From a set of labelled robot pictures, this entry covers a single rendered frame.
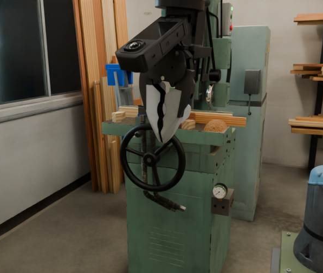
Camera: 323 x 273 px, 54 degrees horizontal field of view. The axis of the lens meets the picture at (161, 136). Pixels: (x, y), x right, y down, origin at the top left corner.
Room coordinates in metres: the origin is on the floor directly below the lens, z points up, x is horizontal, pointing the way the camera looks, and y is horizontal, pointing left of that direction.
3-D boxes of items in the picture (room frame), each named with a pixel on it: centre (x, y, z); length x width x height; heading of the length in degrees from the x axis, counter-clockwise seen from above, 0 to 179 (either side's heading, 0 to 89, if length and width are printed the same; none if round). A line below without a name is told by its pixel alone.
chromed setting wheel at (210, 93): (1.63, -0.25, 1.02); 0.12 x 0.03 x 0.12; 158
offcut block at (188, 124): (1.39, -0.12, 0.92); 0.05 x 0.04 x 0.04; 140
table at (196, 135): (1.47, -0.01, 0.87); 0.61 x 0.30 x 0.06; 68
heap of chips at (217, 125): (1.40, -0.24, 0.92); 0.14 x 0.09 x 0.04; 158
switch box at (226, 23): (1.80, -0.34, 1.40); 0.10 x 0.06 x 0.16; 158
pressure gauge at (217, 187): (1.26, -0.25, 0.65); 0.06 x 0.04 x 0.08; 68
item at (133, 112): (1.59, -0.05, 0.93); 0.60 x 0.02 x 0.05; 68
